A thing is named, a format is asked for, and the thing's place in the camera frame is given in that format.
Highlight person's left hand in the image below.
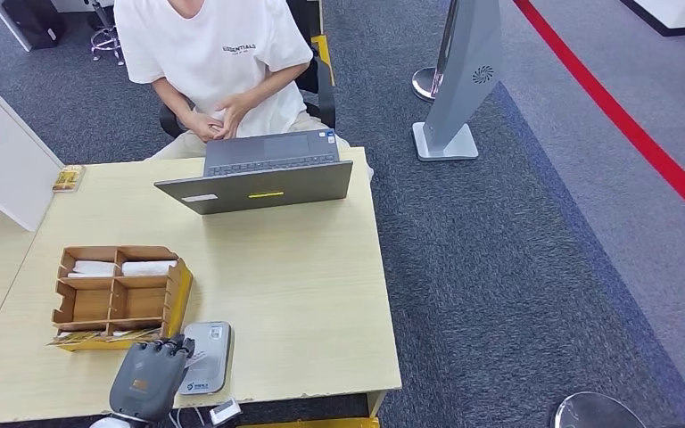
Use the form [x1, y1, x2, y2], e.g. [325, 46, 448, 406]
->
[213, 93, 256, 141]

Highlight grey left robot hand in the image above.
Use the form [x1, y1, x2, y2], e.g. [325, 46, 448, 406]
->
[109, 333, 197, 424]

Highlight person's right hand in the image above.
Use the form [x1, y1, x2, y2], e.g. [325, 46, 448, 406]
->
[184, 109, 226, 143]

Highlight printed room key card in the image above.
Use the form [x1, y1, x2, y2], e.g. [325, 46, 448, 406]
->
[46, 330, 107, 348]
[111, 328, 163, 342]

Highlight grey card reader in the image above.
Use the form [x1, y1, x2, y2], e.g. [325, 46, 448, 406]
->
[177, 321, 233, 396]

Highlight person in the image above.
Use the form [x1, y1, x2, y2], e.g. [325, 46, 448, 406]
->
[112, 0, 375, 178]

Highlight wooden card organizer box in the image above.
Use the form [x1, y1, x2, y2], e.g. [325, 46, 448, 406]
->
[51, 245, 194, 353]

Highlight small yellow card pack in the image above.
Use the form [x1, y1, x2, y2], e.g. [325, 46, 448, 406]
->
[52, 165, 87, 193]

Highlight grey laptop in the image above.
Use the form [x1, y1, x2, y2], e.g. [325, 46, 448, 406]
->
[153, 128, 354, 216]

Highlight black office chair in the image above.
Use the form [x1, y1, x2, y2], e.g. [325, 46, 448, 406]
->
[159, 0, 336, 140]

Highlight white rolled towel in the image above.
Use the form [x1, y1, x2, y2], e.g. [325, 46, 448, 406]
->
[67, 260, 118, 279]
[120, 259, 178, 277]

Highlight chrome stool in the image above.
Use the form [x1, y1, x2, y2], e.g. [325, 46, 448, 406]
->
[87, 0, 126, 66]

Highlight yellow box under desk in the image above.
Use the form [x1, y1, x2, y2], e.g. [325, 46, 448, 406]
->
[236, 416, 381, 428]

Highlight chrome stanchion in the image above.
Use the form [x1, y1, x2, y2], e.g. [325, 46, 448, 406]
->
[411, 0, 459, 103]

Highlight black bag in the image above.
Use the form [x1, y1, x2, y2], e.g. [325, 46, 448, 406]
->
[1, 0, 66, 52]

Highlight white cabinet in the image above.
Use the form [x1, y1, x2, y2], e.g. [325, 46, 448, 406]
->
[0, 88, 65, 233]

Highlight white slanted panel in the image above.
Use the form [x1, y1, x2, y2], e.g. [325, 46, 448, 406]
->
[0, 0, 33, 54]

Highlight grey kiosk stand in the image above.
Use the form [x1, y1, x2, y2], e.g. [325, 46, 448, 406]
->
[411, 0, 504, 162]

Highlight round chrome base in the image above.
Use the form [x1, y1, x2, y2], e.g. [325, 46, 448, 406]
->
[553, 391, 648, 428]

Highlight white platform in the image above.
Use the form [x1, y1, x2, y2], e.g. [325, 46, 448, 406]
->
[618, 0, 685, 37]

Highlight white cables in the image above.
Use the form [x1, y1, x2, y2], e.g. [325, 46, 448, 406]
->
[168, 406, 209, 428]

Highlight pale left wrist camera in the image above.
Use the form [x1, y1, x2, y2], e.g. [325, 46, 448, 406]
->
[208, 399, 242, 426]

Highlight yellow metal frame piece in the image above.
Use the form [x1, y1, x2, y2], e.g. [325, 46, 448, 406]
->
[310, 33, 336, 88]

